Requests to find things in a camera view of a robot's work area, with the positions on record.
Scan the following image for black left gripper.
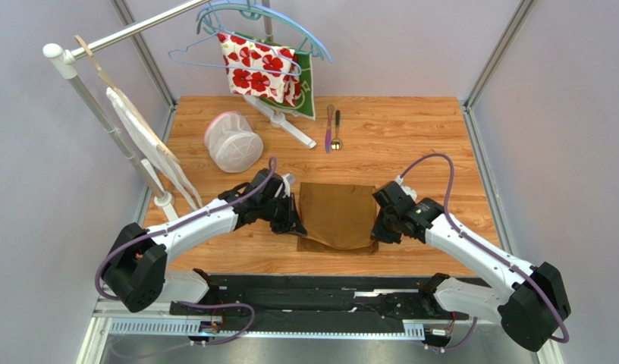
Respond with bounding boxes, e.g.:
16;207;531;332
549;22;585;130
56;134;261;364
259;193;307;237

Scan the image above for brown cloth napkin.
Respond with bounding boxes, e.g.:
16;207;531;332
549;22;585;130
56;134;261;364
297;182;379;255

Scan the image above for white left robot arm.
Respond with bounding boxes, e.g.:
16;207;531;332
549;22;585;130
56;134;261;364
95;168;306;312

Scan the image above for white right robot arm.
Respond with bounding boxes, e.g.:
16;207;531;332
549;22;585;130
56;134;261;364
371;180;571;352

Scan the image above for white mesh laundry basket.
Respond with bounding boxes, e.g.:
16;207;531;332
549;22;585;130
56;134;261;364
204;111;264;174

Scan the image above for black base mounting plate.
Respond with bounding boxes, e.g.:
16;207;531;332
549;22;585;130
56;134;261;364
169;274;469;334

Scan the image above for green patterned cloth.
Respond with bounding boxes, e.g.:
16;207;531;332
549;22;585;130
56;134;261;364
254;39;316;120

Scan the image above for white clothes rack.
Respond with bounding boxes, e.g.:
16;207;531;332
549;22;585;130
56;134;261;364
42;1;333;221

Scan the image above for white mesh garment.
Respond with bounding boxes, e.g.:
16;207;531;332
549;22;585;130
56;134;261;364
106;87;203;210

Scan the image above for wooden hanger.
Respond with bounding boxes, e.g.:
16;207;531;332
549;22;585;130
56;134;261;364
74;35;180;166

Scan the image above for red floral cloth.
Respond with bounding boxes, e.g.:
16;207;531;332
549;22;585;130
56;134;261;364
217;33;300;106

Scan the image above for teal plastic hanger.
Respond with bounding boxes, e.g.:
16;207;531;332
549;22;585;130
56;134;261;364
196;0;321;57

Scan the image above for blue plastic hanger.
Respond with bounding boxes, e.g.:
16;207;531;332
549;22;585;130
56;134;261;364
200;0;335;64

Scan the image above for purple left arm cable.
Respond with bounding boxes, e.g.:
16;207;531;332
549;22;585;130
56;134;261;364
94;156;278;347

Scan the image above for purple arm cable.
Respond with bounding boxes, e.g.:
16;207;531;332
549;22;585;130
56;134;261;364
94;156;278;347
399;152;570;353

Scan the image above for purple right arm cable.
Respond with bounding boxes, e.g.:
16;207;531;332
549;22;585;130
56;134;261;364
399;152;570;353

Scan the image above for gold spoon black handle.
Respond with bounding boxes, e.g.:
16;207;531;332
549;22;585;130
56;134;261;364
331;110;343;151

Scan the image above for purple handled knife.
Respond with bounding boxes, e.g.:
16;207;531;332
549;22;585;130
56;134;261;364
324;104;335;154

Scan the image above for light blue wire hanger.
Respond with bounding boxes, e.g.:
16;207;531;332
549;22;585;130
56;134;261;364
168;30;302;77

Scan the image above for aluminium frame rail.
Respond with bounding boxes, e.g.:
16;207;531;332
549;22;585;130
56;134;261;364
94;283;550;340

